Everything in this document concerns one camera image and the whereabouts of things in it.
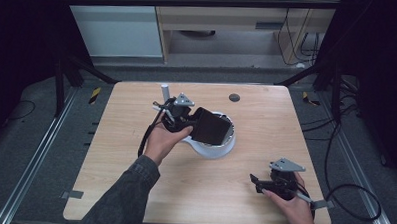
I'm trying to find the white cabinet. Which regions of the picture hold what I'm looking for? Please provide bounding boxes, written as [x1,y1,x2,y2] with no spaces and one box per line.
[58,0,165,60]

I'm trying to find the black horizontal bar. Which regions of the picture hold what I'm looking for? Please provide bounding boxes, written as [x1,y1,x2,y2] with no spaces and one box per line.
[61,0,342,15]

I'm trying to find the hanging black cables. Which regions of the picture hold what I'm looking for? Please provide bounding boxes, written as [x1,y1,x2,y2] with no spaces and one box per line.
[276,7,322,68]

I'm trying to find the black wallet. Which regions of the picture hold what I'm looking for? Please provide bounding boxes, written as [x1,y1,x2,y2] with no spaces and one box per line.
[187,106,233,147]

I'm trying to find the black curtain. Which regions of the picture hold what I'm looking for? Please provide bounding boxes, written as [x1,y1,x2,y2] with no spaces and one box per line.
[312,0,397,187]
[0,0,95,149]

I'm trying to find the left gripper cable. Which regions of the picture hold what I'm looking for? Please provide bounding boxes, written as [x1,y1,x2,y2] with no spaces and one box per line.
[137,96,171,159]

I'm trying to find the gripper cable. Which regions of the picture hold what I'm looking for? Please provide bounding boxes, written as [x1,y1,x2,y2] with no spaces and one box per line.
[295,181,318,221]
[137,96,171,159]

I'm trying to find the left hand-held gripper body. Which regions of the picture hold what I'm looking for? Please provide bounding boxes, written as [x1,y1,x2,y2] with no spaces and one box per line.
[160,92,196,134]

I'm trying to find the person's right hand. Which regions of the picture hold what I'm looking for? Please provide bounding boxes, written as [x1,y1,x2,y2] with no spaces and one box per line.
[260,170,318,224]

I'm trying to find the wooden desk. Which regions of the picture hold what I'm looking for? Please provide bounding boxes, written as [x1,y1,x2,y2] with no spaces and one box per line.
[150,0,341,70]

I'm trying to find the yellow black striped tape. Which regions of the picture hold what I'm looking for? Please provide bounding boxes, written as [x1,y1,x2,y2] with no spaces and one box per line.
[301,91,321,107]
[88,86,102,106]

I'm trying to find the grey tape piece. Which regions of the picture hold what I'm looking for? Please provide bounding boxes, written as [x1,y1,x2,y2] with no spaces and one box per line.
[60,189,85,201]
[311,199,336,211]

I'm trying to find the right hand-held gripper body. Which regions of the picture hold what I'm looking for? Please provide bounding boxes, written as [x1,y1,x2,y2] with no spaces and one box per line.
[267,156,307,201]

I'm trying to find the metal floor rail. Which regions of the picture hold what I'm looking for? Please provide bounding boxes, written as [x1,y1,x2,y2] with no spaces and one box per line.
[0,84,79,224]
[314,91,397,224]

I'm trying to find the person's left hand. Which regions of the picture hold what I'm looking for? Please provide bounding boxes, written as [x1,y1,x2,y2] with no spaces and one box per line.
[143,121,194,167]

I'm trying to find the thin black floor cable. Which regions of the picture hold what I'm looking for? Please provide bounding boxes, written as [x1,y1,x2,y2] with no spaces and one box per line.
[5,98,37,123]

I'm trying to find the black metal stand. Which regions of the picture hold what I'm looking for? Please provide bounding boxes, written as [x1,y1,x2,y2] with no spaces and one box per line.
[51,51,120,120]
[273,56,344,125]

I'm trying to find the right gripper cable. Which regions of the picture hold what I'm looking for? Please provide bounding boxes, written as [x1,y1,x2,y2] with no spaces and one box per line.
[295,181,318,221]

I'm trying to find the thick black floor cable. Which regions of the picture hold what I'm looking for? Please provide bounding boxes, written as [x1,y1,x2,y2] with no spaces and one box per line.
[297,95,387,223]

